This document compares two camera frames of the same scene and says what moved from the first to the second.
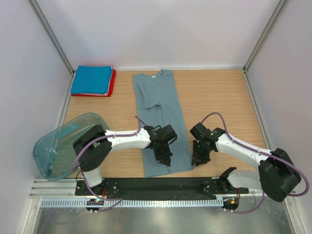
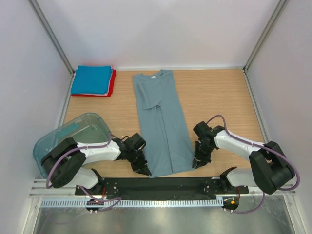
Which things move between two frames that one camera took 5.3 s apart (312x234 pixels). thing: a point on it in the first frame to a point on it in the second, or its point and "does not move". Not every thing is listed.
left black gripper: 165,158 to 139,166
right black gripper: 196,156 does not move
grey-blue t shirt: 158,104 does not move
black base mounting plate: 159,188 does not move
